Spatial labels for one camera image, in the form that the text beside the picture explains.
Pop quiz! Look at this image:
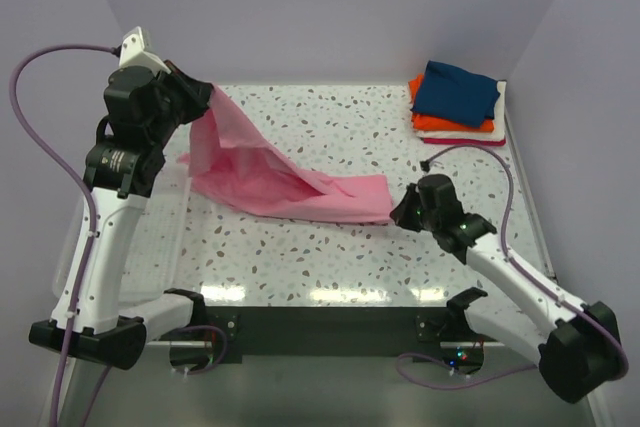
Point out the folded orange t shirt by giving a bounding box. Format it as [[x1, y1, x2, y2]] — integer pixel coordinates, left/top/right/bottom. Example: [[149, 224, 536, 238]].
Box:
[[408, 74, 494, 132]]

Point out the folded blue t shirt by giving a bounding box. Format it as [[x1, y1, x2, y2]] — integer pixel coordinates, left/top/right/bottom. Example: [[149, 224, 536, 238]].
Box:
[[411, 60, 500, 128]]

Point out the folded red t shirt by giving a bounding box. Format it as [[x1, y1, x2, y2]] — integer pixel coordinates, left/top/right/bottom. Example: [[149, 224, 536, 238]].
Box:
[[421, 138, 507, 147]]

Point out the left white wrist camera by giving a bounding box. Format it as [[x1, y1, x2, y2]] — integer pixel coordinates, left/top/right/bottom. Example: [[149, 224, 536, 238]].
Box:
[[119, 26, 170, 74]]

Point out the folded white t shirt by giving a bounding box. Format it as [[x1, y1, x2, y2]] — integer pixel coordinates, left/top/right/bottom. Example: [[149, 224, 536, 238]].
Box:
[[415, 80, 507, 141]]

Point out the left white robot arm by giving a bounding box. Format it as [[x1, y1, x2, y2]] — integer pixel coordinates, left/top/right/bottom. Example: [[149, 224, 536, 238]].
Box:
[[29, 61, 214, 370]]

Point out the pink t shirt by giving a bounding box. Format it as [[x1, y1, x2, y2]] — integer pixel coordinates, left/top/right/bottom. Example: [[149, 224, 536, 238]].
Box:
[[180, 87, 392, 224]]

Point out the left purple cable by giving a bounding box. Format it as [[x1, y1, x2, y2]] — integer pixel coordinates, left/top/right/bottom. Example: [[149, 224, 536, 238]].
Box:
[[9, 44, 229, 426]]

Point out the white plastic laundry basket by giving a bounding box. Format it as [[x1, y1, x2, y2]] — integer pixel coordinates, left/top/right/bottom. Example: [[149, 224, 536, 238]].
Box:
[[52, 164, 191, 307]]

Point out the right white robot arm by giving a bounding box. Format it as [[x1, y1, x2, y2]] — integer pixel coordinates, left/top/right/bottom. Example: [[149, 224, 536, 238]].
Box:
[[390, 174, 629, 404]]

